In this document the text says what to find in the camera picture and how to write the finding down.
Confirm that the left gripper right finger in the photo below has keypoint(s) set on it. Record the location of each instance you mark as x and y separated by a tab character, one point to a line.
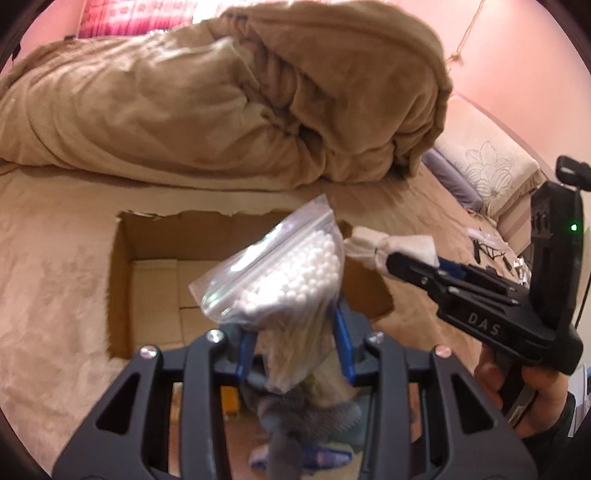
464	434

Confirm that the purple pillow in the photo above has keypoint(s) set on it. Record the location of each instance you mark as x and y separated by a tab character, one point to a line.
452	180

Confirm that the white socks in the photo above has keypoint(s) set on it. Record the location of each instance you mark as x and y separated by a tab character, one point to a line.
372	248

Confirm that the embroidered beige pillow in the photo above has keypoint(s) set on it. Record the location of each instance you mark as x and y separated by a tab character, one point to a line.
495	165

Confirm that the tan fleece blanket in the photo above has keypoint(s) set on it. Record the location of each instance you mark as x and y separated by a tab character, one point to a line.
267	97

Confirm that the right hand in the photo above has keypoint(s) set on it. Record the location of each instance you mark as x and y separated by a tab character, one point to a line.
550	386

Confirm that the bag of white beads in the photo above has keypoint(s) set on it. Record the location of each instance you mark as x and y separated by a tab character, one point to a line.
284	288

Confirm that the dark grey dotted socks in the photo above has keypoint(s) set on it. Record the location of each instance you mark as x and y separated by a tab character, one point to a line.
292	422

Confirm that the blue tissue pack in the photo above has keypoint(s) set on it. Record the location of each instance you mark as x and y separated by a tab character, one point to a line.
316	457

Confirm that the pink window curtain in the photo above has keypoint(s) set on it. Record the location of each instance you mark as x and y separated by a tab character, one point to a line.
132	17

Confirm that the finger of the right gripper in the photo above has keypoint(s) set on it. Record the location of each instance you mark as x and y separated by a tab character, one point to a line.
455	269
412	271

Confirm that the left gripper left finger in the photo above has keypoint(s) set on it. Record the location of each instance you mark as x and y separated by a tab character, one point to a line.
126	434

